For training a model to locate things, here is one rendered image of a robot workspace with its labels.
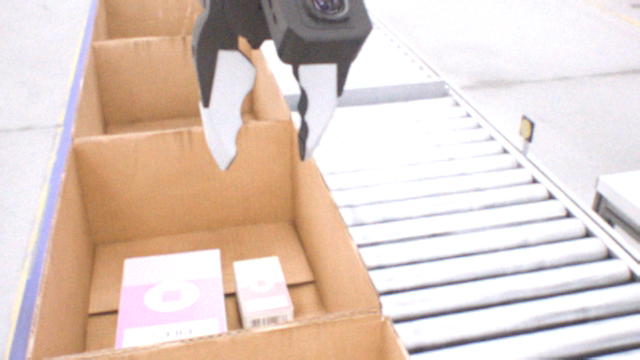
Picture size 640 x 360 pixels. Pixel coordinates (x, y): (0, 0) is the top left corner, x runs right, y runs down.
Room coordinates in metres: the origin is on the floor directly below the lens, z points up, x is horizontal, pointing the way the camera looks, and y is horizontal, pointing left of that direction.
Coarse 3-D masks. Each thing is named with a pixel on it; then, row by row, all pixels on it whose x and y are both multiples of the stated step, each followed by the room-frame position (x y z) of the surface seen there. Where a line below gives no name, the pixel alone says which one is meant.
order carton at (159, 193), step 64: (192, 128) 0.78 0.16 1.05; (256, 128) 0.79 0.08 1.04; (64, 192) 0.63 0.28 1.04; (128, 192) 0.75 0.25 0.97; (192, 192) 0.77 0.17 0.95; (256, 192) 0.79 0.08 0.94; (320, 192) 0.65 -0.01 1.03; (64, 256) 0.56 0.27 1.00; (128, 256) 0.71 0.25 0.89; (256, 256) 0.71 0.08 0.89; (320, 256) 0.64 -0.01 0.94; (64, 320) 0.50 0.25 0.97
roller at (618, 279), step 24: (600, 264) 0.87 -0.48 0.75; (624, 264) 0.88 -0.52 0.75; (432, 288) 0.82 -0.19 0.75; (456, 288) 0.81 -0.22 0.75; (480, 288) 0.81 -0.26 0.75; (504, 288) 0.82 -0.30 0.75; (528, 288) 0.82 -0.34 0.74; (552, 288) 0.83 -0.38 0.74; (576, 288) 0.83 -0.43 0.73; (600, 288) 0.84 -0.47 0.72; (384, 312) 0.77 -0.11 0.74; (408, 312) 0.77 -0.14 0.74; (432, 312) 0.78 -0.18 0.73; (456, 312) 0.79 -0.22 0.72
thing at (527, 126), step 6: (522, 120) 1.28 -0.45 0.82; (528, 120) 1.26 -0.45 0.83; (522, 126) 1.28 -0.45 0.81; (528, 126) 1.26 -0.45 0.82; (534, 126) 1.25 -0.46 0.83; (522, 132) 1.27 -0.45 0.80; (528, 132) 1.25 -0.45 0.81; (528, 138) 1.25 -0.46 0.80; (528, 144) 1.26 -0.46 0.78; (522, 150) 1.28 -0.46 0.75
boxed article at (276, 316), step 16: (240, 272) 0.62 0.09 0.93; (256, 272) 0.62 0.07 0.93; (272, 272) 0.62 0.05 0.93; (240, 288) 0.60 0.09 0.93; (256, 288) 0.60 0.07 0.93; (272, 288) 0.60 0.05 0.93; (240, 304) 0.59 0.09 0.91; (256, 304) 0.57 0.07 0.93; (272, 304) 0.57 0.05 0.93; (288, 304) 0.57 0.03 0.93; (256, 320) 0.55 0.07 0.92; (272, 320) 0.55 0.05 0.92; (288, 320) 0.56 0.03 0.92
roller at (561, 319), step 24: (624, 288) 0.81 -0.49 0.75; (480, 312) 0.76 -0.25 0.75; (504, 312) 0.76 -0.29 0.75; (528, 312) 0.76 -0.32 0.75; (552, 312) 0.76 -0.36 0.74; (576, 312) 0.77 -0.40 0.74; (600, 312) 0.77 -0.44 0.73; (624, 312) 0.78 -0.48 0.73; (408, 336) 0.71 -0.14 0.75; (432, 336) 0.71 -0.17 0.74; (456, 336) 0.72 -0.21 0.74; (480, 336) 0.73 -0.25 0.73; (504, 336) 0.73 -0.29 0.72
